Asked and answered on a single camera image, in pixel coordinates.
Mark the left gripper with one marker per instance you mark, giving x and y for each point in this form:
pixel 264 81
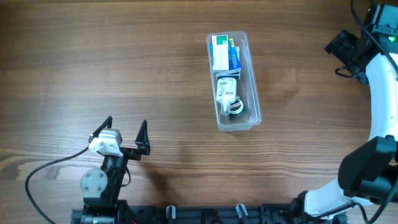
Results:
pixel 128 152

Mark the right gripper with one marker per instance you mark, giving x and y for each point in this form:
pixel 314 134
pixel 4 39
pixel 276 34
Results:
pixel 339 43

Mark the white spray bottle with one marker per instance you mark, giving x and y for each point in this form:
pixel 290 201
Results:
pixel 226 94

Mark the green Zam-Buk ointment box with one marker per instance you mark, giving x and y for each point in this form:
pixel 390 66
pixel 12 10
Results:
pixel 237 109

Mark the Hansaplast plaster box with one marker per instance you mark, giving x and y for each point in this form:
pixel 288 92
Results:
pixel 230 74

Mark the blue medicine box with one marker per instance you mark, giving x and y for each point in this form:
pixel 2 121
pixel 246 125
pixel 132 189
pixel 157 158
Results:
pixel 231 44

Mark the white green medicine box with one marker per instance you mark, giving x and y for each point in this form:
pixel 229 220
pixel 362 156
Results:
pixel 220 52

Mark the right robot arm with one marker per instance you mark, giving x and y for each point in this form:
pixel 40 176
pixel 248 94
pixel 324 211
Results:
pixel 366 179

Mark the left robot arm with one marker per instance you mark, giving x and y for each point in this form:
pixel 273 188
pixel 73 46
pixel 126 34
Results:
pixel 101 187

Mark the clear plastic container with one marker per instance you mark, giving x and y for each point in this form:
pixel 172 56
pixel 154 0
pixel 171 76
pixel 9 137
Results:
pixel 245 88

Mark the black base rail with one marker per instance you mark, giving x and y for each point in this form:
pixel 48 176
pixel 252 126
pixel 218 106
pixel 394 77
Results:
pixel 264 214

